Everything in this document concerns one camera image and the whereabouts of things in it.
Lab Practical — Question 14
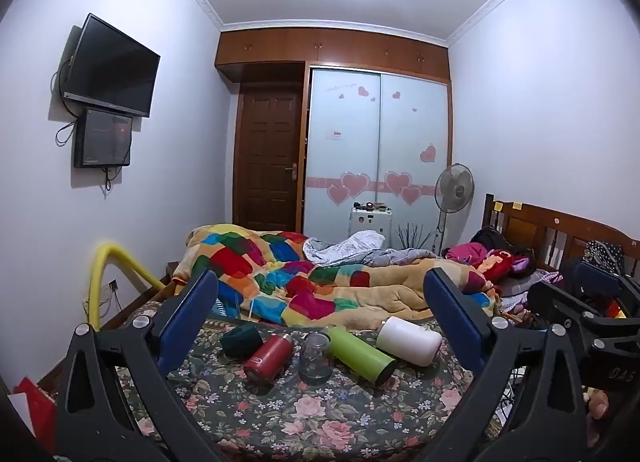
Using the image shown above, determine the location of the dark green cup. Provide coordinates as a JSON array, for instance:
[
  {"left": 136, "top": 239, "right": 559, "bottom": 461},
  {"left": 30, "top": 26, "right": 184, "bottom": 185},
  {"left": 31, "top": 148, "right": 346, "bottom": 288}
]
[{"left": 221, "top": 323, "right": 265, "bottom": 359}]

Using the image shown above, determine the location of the red plush toy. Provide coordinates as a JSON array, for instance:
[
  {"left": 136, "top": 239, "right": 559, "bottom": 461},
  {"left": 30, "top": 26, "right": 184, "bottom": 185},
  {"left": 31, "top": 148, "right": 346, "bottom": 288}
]
[{"left": 477, "top": 249, "right": 535, "bottom": 279}]

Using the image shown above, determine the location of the grey crumpled blanket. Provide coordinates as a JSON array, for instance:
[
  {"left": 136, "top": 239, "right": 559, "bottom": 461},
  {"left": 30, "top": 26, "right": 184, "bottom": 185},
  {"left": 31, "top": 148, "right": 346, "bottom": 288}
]
[{"left": 302, "top": 230, "right": 441, "bottom": 269}]

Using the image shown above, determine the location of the beige plush toy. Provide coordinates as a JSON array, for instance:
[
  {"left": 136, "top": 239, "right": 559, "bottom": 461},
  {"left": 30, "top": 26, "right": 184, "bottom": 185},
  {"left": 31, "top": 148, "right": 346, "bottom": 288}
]
[{"left": 583, "top": 388, "right": 610, "bottom": 420}]

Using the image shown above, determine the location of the black bag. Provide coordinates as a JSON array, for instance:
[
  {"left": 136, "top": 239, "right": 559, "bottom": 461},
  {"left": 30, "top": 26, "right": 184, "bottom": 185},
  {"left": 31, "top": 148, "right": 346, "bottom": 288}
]
[{"left": 470, "top": 225, "right": 516, "bottom": 255}]

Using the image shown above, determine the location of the floral bed sheet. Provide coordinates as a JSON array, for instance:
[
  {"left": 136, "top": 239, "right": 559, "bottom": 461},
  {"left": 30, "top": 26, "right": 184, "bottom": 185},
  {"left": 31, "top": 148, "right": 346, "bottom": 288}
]
[{"left": 37, "top": 299, "right": 508, "bottom": 462}]

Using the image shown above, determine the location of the colourful patchwork quilt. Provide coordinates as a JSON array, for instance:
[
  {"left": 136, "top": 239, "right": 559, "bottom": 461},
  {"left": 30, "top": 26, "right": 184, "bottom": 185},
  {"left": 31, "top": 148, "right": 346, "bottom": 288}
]
[{"left": 170, "top": 223, "right": 501, "bottom": 329}]

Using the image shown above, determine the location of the wooden overhead cabinet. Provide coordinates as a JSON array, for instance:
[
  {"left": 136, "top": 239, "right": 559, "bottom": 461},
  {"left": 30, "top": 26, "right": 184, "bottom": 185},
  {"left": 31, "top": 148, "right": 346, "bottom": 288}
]
[{"left": 215, "top": 27, "right": 452, "bottom": 84}]

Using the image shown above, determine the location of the red paper bag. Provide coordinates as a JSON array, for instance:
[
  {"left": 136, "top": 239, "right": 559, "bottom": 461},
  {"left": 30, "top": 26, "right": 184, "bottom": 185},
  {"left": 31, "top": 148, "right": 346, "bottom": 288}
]
[{"left": 8, "top": 376, "right": 59, "bottom": 453}]

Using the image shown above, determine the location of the wardrobe with heart stickers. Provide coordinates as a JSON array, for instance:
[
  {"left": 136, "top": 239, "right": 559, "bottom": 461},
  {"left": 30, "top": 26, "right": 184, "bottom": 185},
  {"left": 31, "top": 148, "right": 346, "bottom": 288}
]
[{"left": 302, "top": 62, "right": 452, "bottom": 253}]

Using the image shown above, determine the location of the small black wall monitor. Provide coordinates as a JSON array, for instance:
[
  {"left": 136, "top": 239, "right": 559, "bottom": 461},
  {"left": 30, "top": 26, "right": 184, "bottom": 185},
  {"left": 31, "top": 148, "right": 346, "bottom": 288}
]
[{"left": 74, "top": 108, "right": 134, "bottom": 169}]

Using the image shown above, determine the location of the dried twig bundle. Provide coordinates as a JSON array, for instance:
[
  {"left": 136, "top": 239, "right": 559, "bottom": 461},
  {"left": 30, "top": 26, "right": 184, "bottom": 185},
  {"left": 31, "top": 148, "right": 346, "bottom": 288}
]
[{"left": 395, "top": 222, "right": 436, "bottom": 250}]

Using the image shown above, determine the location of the standing electric fan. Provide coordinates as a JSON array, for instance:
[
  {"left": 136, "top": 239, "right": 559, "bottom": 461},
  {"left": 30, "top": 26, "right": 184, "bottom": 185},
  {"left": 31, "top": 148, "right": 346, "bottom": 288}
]
[{"left": 431, "top": 163, "right": 475, "bottom": 257}]

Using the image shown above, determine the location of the wall-mounted black television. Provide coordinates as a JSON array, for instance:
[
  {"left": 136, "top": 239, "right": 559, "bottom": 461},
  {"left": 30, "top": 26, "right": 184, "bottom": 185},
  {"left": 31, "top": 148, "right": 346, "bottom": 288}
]
[{"left": 58, "top": 13, "right": 162, "bottom": 119}]

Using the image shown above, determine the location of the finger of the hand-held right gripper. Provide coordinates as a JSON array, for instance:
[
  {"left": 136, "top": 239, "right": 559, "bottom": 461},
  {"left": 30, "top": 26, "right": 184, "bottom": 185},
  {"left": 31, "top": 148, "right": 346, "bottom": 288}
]
[
  {"left": 528, "top": 281, "right": 608, "bottom": 343},
  {"left": 569, "top": 259, "right": 640, "bottom": 304}
]

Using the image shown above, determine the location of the green thermos bottle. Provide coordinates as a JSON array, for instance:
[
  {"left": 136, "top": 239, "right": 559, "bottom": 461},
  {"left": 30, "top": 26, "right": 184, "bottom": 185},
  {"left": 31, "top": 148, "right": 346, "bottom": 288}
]
[{"left": 322, "top": 324, "right": 399, "bottom": 386}]

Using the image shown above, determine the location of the small white cabinet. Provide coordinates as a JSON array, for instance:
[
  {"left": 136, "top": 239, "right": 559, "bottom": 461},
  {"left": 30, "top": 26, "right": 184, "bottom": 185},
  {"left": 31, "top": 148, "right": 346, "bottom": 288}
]
[{"left": 349, "top": 201, "right": 394, "bottom": 249}]

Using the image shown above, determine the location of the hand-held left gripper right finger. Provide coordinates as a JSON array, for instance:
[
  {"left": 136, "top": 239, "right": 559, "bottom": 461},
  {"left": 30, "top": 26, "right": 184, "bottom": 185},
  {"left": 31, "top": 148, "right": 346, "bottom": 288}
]
[{"left": 423, "top": 267, "right": 587, "bottom": 462}]

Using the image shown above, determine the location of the dark dotted cloth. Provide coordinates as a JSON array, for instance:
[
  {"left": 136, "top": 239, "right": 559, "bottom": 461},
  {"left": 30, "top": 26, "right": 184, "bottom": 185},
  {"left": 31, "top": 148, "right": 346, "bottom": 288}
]
[{"left": 582, "top": 239, "right": 626, "bottom": 270}]

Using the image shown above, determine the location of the yellow foam pipe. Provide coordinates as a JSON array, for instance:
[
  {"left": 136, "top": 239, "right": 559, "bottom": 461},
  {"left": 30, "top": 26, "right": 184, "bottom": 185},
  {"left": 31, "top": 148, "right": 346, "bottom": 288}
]
[{"left": 86, "top": 241, "right": 167, "bottom": 333}]

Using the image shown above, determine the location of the white cup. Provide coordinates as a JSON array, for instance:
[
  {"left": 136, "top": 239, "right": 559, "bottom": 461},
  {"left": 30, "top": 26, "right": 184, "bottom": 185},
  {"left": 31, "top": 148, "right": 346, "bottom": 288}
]
[{"left": 375, "top": 315, "right": 443, "bottom": 368}]

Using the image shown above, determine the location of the brown wooden door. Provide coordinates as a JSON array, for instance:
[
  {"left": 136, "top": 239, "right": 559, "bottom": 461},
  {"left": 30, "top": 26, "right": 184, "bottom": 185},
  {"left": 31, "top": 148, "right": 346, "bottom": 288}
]
[{"left": 233, "top": 81, "right": 305, "bottom": 234}]

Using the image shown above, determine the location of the wooden bed headboard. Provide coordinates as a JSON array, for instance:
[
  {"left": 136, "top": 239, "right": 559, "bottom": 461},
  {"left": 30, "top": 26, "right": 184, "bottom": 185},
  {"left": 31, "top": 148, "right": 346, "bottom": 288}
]
[{"left": 481, "top": 193, "right": 640, "bottom": 284}]

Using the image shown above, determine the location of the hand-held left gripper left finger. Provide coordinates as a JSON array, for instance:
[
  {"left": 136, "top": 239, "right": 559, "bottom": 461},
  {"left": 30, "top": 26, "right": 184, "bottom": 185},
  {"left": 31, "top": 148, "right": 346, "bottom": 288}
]
[{"left": 54, "top": 269, "right": 221, "bottom": 462}]

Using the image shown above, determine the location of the red thermos bottle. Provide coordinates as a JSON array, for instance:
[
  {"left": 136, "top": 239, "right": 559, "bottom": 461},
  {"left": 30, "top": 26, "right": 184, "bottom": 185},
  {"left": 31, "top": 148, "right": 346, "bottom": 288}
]
[{"left": 243, "top": 333, "right": 295, "bottom": 386}]

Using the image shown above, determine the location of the clear glass jar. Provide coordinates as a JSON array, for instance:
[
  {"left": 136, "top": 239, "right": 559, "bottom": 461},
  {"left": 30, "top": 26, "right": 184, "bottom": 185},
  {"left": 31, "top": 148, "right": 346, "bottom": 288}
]
[{"left": 298, "top": 331, "right": 334, "bottom": 384}]

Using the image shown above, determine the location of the pink cloth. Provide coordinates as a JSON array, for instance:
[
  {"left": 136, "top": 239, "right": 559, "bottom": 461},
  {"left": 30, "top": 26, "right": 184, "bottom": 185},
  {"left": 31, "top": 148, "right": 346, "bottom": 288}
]
[{"left": 444, "top": 241, "right": 489, "bottom": 265}]

